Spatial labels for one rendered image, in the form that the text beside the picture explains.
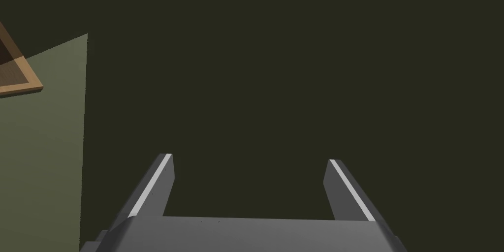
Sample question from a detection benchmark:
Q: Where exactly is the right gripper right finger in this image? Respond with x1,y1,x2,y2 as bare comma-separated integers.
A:
323,159,386,222

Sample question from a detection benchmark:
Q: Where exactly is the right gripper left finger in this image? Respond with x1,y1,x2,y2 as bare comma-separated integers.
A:
116,153,176,230

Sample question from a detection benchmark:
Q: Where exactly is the wooden framed picture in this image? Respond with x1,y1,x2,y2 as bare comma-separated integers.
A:
0,21,44,97

